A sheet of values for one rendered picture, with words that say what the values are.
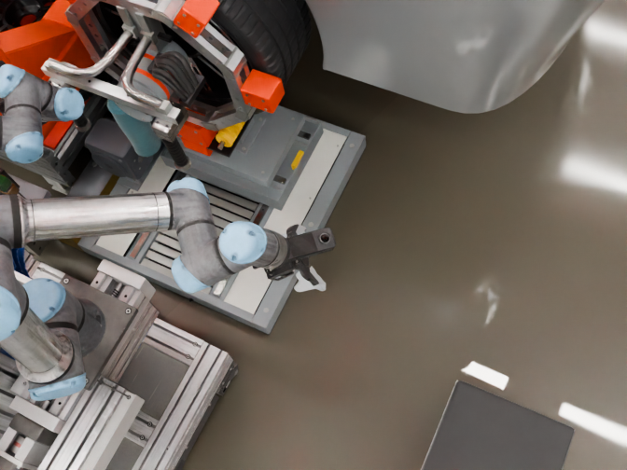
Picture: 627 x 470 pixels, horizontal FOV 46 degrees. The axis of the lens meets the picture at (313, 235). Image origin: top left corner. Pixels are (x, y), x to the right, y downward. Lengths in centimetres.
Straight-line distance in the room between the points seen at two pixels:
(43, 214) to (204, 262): 29
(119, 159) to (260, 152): 49
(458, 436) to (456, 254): 77
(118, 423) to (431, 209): 142
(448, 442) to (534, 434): 24
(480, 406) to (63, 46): 169
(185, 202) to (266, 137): 130
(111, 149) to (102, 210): 124
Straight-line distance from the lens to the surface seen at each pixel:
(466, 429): 219
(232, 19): 194
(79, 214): 139
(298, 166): 270
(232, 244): 133
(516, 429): 221
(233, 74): 197
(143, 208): 141
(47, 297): 171
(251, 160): 267
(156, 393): 246
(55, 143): 290
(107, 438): 192
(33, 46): 245
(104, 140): 265
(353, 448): 252
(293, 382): 258
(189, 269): 139
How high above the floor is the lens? 249
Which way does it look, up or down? 65 degrees down
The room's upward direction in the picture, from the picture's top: 15 degrees counter-clockwise
